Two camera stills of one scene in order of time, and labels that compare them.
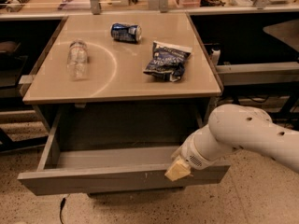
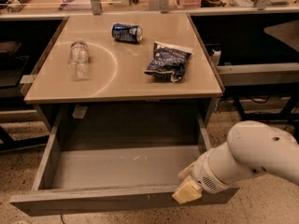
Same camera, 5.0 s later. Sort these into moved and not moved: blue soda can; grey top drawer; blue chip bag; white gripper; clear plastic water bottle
Moved: white gripper; grey top drawer
Not moved: blue chip bag; blue soda can; clear plastic water bottle
